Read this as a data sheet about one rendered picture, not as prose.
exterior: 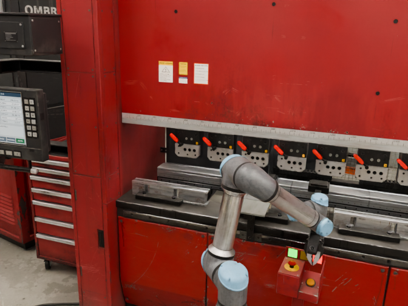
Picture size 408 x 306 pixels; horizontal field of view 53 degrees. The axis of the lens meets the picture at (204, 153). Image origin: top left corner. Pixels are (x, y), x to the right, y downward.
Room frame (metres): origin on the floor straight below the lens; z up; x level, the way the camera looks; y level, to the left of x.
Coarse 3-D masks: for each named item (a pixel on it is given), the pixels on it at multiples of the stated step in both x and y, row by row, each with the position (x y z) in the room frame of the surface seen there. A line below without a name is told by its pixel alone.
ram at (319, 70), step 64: (128, 0) 2.38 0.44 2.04; (192, 0) 2.26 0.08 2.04; (256, 0) 2.15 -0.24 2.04; (320, 0) 2.06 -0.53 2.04; (384, 0) 1.97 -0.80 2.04; (128, 64) 2.38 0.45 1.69; (192, 64) 2.26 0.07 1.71; (256, 64) 2.15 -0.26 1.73; (320, 64) 2.05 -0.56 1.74; (384, 64) 1.95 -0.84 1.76; (192, 128) 2.26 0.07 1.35; (320, 128) 2.03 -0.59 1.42; (384, 128) 1.94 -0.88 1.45
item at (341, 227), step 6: (342, 228) 1.94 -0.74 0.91; (354, 228) 1.94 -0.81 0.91; (360, 228) 1.95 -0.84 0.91; (366, 228) 1.95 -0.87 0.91; (348, 234) 1.93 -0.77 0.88; (354, 234) 1.92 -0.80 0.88; (360, 234) 1.91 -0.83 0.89; (366, 234) 1.90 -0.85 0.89; (372, 234) 1.89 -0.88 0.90; (378, 234) 1.88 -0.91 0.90; (384, 234) 1.88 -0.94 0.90; (396, 234) 1.89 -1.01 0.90; (384, 240) 1.87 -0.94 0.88; (390, 240) 1.86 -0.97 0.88; (396, 240) 1.85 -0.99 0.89
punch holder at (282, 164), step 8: (280, 144) 2.09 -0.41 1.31; (288, 144) 2.08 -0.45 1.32; (296, 144) 2.07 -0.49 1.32; (304, 144) 2.06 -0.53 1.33; (288, 152) 2.08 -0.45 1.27; (296, 152) 2.07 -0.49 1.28; (304, 152) 2.05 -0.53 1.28; (280, 160) 2.09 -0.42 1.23; (288, 160) 2.08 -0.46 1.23; (296, 160) 2.06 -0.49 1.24; (304, 160) 2.05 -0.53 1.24; (280, 168) 2.09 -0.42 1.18; (288, 168) 2.07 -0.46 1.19; (296, 168) 2.06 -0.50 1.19; (304, 168) 2.05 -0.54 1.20
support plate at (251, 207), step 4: (244, 196) 2.11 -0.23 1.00; (244, 200) 2.06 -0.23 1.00; (248, 200) 2.06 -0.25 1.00; (252, 200) 2.06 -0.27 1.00; (256, 200) 2.06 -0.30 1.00; (244, 204) 2.01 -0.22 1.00; (248, 204) 2.01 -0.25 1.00; (252, 204) 2.01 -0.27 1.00; (256, 204) 2.01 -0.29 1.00; (260, 204) 2.01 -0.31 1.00; (264, 204) 2.01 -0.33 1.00; (268, 204) 2.01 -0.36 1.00; (244, 208) 1.95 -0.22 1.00; (248, 208) 1.95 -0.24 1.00; (252, 208) 1.95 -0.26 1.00; (256, 208) 1.96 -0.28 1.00; (260, 208) 1.96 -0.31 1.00; (264, 208) 1.96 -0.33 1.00; (240, 212) 1.91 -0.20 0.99; (244, 212) 1.91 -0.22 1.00; (248, 212) 1.90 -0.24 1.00; (252, 212) 1.90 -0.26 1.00; (256, 212) 1.90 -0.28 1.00; (260, 212) 1.91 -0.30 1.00; (264, 212) 1.91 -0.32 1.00; (260, 216) 1.88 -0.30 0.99; (264, 216) 1.88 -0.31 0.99
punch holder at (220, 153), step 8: (208, 136) 2.22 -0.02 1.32; (216, 136) 2.21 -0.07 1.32; (224, 136) 2.19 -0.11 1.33; (232, 136) 2.18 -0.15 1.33; (216, 144) 2.21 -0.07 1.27; (224, 144) 2.19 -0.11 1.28; (232, 144) 2.18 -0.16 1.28; (208, 152) 2.22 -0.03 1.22; (216, 152) 2.20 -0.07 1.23; (224, 152) 2.19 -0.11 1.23; (232, 152) 2.17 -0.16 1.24; (216, 160) 2.20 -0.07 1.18
